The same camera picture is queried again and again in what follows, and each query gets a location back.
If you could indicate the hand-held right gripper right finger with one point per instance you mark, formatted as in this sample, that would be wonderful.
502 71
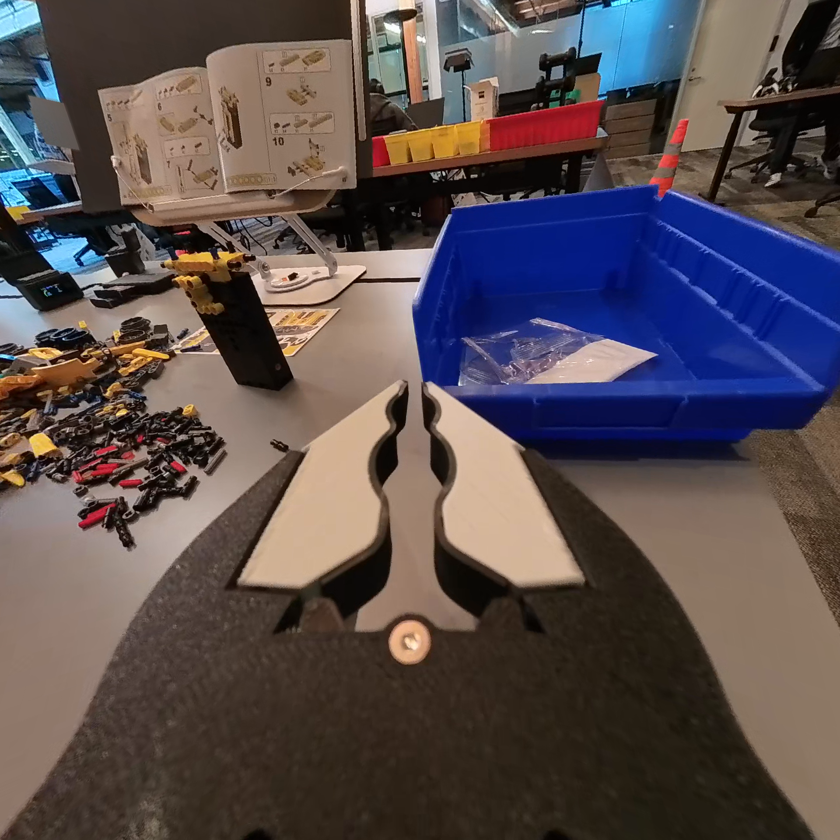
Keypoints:
505 518

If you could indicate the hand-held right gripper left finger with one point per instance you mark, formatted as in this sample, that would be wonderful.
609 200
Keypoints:
315 518

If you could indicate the clear plastic bag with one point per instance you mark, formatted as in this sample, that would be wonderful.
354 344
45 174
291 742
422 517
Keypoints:
499 354

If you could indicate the pile of black and red pins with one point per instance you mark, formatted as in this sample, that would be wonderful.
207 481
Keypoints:
157 453

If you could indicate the white paper packet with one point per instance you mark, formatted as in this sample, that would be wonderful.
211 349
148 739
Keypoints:
590 361

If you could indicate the yellow sticker sheet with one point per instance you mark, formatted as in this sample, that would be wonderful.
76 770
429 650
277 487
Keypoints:
302 328

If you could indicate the black and yellow brick tower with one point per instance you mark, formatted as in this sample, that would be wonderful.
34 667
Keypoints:
249 334

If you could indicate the white stand base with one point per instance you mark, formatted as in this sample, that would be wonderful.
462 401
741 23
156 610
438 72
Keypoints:
315 282

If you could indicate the heap of yellow building pieces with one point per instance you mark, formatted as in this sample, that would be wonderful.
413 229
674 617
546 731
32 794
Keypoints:
59 374

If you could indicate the black power adapter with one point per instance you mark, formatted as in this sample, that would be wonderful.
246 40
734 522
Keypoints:
138 283

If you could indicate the blue plastic bin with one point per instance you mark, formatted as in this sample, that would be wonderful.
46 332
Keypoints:
722 275

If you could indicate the long wooden table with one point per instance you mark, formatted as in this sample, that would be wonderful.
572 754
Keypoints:
492 162

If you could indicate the small red bin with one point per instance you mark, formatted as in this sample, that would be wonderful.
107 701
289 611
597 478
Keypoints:
379 152

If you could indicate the small yellow bin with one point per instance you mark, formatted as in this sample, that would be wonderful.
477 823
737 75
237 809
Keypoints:
468 139
421 145
397 149
444 142

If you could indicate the large red bin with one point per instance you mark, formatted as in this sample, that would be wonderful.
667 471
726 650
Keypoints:
544 128

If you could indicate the orange traffic cone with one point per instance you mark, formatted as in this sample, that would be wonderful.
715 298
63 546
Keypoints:
670 161

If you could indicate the open instruction booklet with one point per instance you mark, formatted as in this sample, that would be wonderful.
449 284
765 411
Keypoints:
289 111

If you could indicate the white cardboard box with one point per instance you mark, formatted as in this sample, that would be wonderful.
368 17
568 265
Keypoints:
481 98

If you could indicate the black machine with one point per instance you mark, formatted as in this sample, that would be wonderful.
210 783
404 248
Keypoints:
556 75

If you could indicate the black studio light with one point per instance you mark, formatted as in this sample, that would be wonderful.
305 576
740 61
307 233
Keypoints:
458 61

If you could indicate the dark wooden desk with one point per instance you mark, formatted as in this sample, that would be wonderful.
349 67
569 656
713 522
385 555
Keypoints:
774 98

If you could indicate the black partition panel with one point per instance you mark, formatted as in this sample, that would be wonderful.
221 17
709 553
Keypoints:
131 39

